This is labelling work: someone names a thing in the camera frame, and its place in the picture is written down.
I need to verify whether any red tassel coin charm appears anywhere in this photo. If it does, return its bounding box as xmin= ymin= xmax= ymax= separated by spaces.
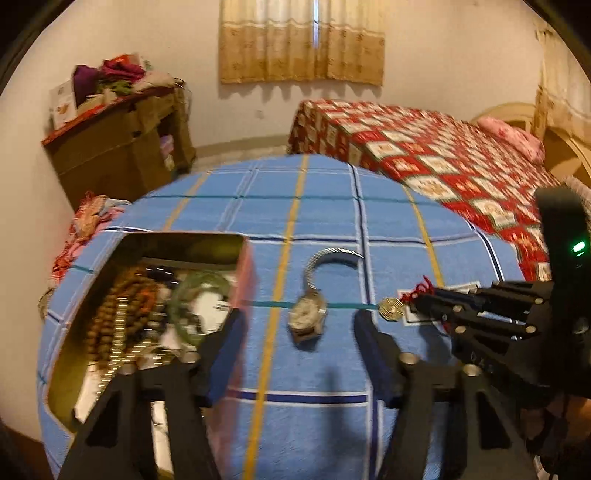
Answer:
xmin=378 ymin=276 xmax=435 ymax=322

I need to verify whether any brown wooden bead mala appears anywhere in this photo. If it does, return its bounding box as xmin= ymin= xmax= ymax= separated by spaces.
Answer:
xmin=85 ymin=267 xmax=160 ymax=370

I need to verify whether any silver wristwatch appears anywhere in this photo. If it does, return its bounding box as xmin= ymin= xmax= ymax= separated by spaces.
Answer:
xmin=287 ymin=247 xmax=363 ymax=345

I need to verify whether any green jade bangle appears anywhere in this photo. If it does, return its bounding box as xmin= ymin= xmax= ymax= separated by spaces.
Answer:
xmin=166 ymin=270 xmax=231 ymax=347

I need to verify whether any person's right hand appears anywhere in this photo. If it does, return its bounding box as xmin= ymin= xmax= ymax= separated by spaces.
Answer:
xmin=519 ymin=395 xmax=590 ymax=457

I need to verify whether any white SOLE label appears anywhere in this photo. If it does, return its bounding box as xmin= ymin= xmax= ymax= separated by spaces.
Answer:
xmin=398 ymin=281 xmax=481 ymax=326

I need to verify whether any pink metal tin box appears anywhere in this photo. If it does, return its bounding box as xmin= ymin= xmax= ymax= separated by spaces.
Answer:
xmin=40 ymin=232 xmax=256 ymax=479

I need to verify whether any red patchwork bedspread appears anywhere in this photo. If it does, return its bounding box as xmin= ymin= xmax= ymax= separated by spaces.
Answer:
xmin=287 ymin=99 xmax=558 ymax=281

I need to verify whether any wooden headboard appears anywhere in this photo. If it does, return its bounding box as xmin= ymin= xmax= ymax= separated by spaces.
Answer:
xmin=471 ymin=102 xmax=591 ymax=188

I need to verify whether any pink pillow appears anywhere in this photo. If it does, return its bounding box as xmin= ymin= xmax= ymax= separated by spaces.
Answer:
xmin=476 ymin=116 xmax=545 ymax=166

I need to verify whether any blue plaid tablecloth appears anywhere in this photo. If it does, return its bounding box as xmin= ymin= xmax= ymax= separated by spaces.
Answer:
xmin=38 ymin=155 xmax=522 ymax=479

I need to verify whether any clothes pile on floor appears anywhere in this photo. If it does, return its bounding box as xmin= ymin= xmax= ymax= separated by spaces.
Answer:
xmin=51 ymin=191 xmax=130 ymax=286

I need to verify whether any brown wooden desk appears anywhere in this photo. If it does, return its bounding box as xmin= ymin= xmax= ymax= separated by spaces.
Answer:
xmin=42 ymin=86 xmax=195 ymax=208

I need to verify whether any white product box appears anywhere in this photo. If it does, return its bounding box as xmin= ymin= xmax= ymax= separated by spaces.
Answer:
xmin=50 ymin=80 xmax=77 ymax=130

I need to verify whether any beige patterned curtain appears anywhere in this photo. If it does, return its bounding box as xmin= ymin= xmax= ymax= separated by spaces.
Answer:
xmin=218 ymin=0 xmax=386 ymax=86

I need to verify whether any clothes pile on desk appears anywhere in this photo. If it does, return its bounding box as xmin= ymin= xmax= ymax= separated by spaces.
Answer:
xmin=72 ymin=53 xmax=178 ymax=107

